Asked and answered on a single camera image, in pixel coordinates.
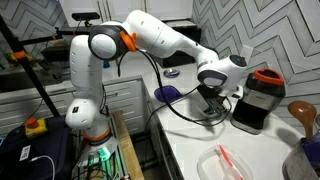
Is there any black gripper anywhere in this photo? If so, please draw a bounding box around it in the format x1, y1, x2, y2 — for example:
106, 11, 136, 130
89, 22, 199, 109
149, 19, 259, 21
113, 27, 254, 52
199, 83, 229, 117

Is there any black box with red button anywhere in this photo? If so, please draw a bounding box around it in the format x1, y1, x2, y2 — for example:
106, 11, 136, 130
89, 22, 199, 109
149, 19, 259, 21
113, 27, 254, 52
0, 115, 75, 180

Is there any black grinder with orange lid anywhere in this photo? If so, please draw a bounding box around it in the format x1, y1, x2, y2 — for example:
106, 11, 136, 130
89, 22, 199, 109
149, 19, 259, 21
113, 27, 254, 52
230, 68, 287, 136

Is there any dark round bowl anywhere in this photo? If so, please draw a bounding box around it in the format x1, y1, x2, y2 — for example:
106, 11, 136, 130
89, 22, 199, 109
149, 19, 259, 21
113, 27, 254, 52
163, 68, 182, 79

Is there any pink plastic spoon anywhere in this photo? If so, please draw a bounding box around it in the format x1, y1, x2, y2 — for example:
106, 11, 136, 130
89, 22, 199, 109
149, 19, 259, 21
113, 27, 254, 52
215, 144, 245, 180

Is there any clear round plastic container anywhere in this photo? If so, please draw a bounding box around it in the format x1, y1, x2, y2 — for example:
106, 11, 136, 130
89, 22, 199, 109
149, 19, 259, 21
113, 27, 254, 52
196, 144, 255, 180

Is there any black microwave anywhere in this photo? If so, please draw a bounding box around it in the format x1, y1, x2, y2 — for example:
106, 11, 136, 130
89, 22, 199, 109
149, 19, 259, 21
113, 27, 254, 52
162, 20, 203, 69

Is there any brown ladle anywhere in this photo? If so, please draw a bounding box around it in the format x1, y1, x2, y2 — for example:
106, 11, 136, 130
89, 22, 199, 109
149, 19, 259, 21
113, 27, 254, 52
287, 100, 318, 140

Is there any wooden plank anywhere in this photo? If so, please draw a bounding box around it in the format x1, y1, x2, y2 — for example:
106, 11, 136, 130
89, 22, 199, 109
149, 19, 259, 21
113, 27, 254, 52
111, 110, 145, 180

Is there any metal utensil pot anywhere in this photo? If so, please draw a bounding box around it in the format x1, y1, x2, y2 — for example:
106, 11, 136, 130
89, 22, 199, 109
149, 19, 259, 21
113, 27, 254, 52
281, 133, 320, 180

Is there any blue utensil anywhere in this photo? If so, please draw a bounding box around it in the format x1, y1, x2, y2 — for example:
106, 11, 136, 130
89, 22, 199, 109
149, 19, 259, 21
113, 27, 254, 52
299, 133, 320, 168

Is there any yellow emergency stop button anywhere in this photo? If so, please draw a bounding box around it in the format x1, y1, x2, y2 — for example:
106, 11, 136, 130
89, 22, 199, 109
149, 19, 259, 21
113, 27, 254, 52
24, 117, 49, 140

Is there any black stand pole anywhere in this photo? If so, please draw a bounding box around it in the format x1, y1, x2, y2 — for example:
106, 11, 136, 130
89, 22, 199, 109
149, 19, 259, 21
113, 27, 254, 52
0, 14, 92, 118

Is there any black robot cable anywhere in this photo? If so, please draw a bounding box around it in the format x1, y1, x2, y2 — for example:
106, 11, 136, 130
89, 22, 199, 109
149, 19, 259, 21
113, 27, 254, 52
116, 49, 233, 128

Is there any black camera on stand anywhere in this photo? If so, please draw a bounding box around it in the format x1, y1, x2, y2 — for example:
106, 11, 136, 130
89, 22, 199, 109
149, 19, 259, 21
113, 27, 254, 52
71, 12, 101, 28

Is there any white cable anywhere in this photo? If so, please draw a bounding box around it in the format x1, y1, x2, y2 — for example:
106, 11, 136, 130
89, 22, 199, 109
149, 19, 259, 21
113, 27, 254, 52
30, 154, 56, 180

